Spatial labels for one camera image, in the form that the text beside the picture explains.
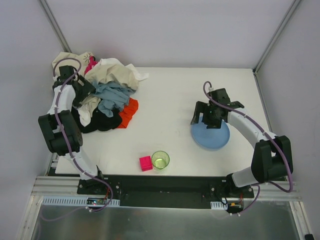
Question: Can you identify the beige cloth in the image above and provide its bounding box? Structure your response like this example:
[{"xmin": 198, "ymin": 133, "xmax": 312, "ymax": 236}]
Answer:
[{"xmin": 47, "ymin": 52, "xmax": 149, "ymax": 117}]

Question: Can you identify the magenta cloth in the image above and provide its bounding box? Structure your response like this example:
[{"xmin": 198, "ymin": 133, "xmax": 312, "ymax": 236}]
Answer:
[{"xmin": 84, "ymin": 55, "xmax": 99, "ymax": 75}]

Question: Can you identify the blue-grey cloth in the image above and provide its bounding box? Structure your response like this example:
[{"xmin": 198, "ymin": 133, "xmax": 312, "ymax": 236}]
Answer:
[{"xmin": 92, "ymin": 81, "xmax": 136, "ymax": 118}]

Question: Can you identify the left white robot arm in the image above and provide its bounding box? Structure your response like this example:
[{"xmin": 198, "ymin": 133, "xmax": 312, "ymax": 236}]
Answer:
[{"xmin": 38, "ymin": 65, "xmax": 104, "ymax": 188}]

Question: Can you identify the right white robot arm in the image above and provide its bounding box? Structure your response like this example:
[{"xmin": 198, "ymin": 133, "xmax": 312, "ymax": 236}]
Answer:
[{"xmin": 190, "ymin": 88, "xmax": 294, "ymax": 197}]

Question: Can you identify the black cloth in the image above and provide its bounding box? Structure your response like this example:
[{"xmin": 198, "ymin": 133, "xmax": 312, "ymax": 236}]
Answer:
[{"xmin": 71, "ymin": 107, "xmax": 123, "ymax": 134}]

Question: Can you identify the orange cloth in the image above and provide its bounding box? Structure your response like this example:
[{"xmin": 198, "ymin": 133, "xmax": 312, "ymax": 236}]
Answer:
[{"xmin": 118, "ymin": 97, "xmax": 139, "ymax": 129}]

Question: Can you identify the blue plastic plate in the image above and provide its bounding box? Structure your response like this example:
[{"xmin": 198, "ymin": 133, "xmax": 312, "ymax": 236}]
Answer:
[{"xmin": 191, "ymin": 116, "xmax": 230, "ymax": 150}]

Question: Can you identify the green transparent cup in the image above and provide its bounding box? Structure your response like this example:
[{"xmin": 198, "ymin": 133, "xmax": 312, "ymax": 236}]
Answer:
[{"xmin": 151, "ymin": 150, "xmax": 170, "ymax": 170}]

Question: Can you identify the pink plastic cube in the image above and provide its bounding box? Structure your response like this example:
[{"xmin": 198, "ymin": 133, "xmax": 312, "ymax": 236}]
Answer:
[{"xmin": 139, "ymin": 156, "xmax": 153, "ymax": 172}]

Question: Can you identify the right white cable duct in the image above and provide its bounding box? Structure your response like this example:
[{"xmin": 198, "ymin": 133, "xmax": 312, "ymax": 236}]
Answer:
[{"xmin": 210, "ymin": 201, "xmax": 228, "ymax": 211}]

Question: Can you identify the white cable duct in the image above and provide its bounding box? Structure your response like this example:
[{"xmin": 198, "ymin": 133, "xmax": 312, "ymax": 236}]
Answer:
[
  {"xmin": 210, "ymin": 201, "xmax": 228, "ymax": 211},
  {"xmin": 42, "ymin": 196, "xmax": 120, "ymax": 208}
]

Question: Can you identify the left aluminium corner post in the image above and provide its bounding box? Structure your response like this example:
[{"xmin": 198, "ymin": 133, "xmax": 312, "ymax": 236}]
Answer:
[{"xmin": 37, "ymin": 0, "xmax": 72, "ymax": 53}]

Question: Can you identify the aluminium corner post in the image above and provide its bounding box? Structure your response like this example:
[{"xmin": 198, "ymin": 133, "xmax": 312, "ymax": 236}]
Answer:
[
  {"xmin": 252, "ymin": 0, "xmax": 303, "ymax": 76},
  {"xmin": 37, "ymin": 0, "xmax": 72, "ymax": 53}
]

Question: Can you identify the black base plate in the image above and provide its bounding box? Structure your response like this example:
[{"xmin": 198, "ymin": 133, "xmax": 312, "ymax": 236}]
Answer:
[{"xmin": 77, "ymin": 175, "xmax": 254, "ymax": 209}]

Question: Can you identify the left white cable duct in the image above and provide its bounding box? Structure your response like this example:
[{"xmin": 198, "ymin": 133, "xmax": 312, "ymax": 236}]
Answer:
[{"xmin": 42, "ymin": 196, "xmax": 120, "ymax": 208}]

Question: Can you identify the right aluminium corner post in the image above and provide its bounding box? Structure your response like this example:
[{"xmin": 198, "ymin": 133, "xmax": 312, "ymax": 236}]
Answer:
[{"xmin": 252, "ymin": 0, "xmax": 303, "ymax": 76}]

